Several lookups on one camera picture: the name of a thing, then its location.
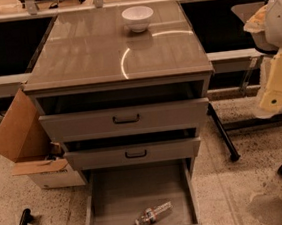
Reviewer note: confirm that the grey drawer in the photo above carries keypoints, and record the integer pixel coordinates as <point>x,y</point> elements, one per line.
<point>118,196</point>
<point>70,127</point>
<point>133,154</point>

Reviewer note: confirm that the grey drawer cabinet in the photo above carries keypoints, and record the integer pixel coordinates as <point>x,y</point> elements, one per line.
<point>92,61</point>

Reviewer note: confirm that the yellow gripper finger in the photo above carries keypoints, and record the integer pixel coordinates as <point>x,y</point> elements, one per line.
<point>269,96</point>
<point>256,22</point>

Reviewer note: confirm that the clear plastic water bottle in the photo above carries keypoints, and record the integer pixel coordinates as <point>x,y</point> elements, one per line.
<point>153,214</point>

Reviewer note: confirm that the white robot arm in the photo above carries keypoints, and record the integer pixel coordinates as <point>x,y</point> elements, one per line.
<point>269,20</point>

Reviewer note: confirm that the black chair with frame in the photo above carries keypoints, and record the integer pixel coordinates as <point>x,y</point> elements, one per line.
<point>246,11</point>

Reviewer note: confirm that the top grey drawer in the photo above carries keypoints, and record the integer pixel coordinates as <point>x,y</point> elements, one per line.
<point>70,127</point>

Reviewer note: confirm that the white ceramic bowl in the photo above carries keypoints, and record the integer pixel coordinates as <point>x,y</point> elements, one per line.
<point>137,18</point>

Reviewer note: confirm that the middle grey drawer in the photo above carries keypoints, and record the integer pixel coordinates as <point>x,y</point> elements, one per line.
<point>133,154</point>

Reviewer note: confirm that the brown cardboard box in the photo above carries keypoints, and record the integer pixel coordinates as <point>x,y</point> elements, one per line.
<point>24,141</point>

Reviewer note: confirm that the bottom grey drawer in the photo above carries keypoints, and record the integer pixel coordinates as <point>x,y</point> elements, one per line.
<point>118,196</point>

